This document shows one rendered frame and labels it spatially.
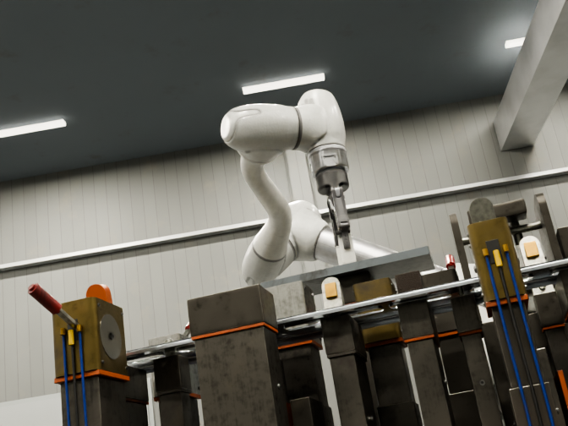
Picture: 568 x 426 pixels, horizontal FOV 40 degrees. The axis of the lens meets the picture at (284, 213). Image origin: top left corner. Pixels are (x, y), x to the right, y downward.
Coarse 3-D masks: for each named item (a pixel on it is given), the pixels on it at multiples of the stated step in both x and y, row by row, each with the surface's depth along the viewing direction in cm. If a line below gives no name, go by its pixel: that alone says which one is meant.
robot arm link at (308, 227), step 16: (304, 208) 237; (304, 224) 231; (320, 224) 231; (304, 240) 229; (320, 240) 229; (352, 240) 227; (304, 256) 232; (320, 256) 230; (336, 256) 227; (368, 256) 223; (432, 272) 217; (480, 288) 208; (480, 304) 204
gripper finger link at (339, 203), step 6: (342, 192) 174; (336, 198) 173; (342, 198) 173; (336, 204) 173; (342, 204) 173; (336, 210) 172; (342, 210) 172; (336, 216) 172; (342, 216) 171; (348, 222) 171
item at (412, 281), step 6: (396, 276) 156; (402, 276) 156; (408, 276) 155; (414, 276) 155; (420, 276) 155; (396, 282) 156; (402, 282) 155; (408, 282) 155; (414, 282) 155; (420, 282) 154; (402, 288) 155; (408, 288) 155; (414, 288) 154; (420, 288) 154
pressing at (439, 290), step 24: (552, 264) 121; (432, 288) 125; (456, 288) 130; (528, 288) 134; (312, 312) 129; (336, 312) 133; (360, 312) 135; (384, 312) 139; (288, 336) 148; (312, 336) 147; (144, 360) 146; (192, 360) 152
